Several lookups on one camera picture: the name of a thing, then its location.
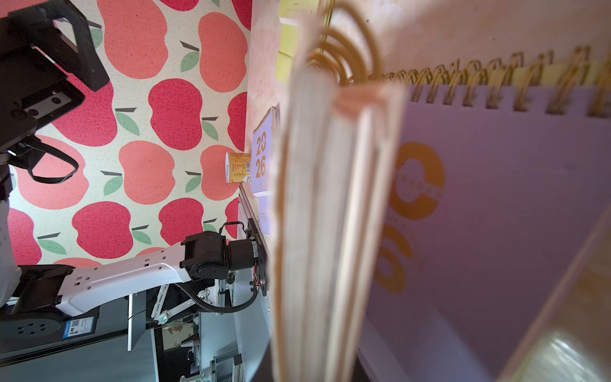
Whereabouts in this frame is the purple 2026 calendar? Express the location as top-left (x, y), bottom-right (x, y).
top-left (358, 46), bottom-right (610, 381)
top-left (251, 107), bottom-right (278, 235)

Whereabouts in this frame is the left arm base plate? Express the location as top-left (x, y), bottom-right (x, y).
top-left (247, 218), bottom-right (268, 296)

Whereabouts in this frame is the pink 2026 calendar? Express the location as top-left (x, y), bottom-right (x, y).
top-left (267, 2), bottom-right (408, 381)

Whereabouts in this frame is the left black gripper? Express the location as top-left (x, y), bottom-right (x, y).
top-left (1, 1), bottom-right (109, 151)

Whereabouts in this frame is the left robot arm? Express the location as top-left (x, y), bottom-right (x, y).
top-left (1, 1), bottom-right (267, 356)

